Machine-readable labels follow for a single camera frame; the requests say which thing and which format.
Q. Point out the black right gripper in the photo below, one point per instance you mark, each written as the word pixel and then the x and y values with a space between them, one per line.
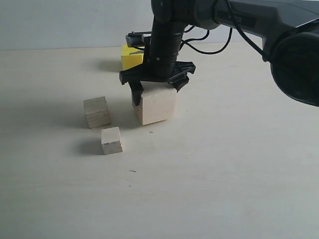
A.
pixel 159 65

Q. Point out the large pale wooden cube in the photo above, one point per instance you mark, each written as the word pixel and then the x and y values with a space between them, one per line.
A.
pixel 157 103

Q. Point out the yellow cube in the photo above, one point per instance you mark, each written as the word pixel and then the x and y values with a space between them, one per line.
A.
pixel 131 57

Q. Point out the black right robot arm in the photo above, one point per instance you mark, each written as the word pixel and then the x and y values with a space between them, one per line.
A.
pixel 284 32

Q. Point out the medium layered plywood cube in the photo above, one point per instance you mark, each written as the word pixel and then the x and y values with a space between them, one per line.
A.
pixel 96 112

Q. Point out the small pale wooden cube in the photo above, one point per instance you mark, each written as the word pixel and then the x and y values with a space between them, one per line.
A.
pixel 111 140

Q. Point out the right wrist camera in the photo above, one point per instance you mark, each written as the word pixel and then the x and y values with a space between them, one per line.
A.
pixel 136 40

